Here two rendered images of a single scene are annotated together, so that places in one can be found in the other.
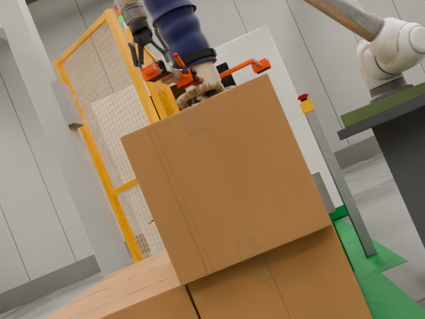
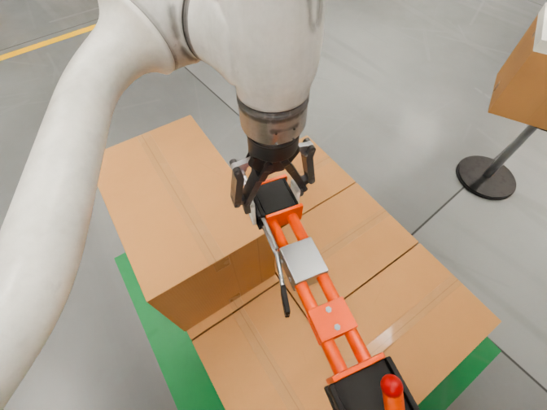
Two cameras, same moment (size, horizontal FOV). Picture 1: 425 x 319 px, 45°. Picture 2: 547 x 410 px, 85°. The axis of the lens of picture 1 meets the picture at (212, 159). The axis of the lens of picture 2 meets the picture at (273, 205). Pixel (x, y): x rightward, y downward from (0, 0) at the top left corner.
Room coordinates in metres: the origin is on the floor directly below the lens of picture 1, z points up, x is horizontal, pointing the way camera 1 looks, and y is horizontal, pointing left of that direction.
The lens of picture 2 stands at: (2.19, -0.14, 1.73)
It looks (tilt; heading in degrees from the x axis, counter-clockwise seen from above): 57 degrees down; 141
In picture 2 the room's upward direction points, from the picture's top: straight up
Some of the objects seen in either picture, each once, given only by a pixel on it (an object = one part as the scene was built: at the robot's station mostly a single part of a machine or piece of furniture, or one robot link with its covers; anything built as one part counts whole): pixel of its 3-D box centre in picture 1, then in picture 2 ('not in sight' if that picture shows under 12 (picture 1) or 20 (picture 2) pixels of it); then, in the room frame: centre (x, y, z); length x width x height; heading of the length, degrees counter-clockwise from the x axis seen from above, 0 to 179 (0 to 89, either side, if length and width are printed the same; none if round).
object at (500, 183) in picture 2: not in sight; (512, 148); (2.09, 1.91, 0.31); 0.40 x 0.40 x 0.62
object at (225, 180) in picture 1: (231, 177); (187, 220); (1.54, -0.03, 0.74); 0.60 x 0.40 x 0.40; 175
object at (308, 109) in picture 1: (338, 177); not in sight; (3.06, -0.65, 0.50); 0.07 x 0.07 x 1.00; 86
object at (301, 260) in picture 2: (169, 76); (302, 263); (2.06, 0.03, 1.23); 0.07 x 0.07 x 0.04; 73
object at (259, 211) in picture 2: (171, 68); (260, 233); (1.97, 0.01, 1.23); 0.31 x 0.03 x 0.05; 163
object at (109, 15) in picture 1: (136, 171); not in sight; (3.59, 0.53, 1.05); 0.87 x 0.10 x 2.10; 48
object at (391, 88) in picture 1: (388, 90); not in sight; (2.24, -0.83, 0.83); 0.22 x 0.18 x 0.06; 164
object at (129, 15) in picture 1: (135, 16); (273, 109); (1.94, 0.06, 1.47); 0.09 x 0.09 x 0.06
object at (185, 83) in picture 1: (186, 78); (368, 397); (2.27, -0.03, 1.23); 0.10 x 0.08 x 0.06; 73
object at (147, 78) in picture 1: (154, 72); (277, 202); (1.94, 0.07, 1.23); 0.08 x 0.07 x 0.05; 163
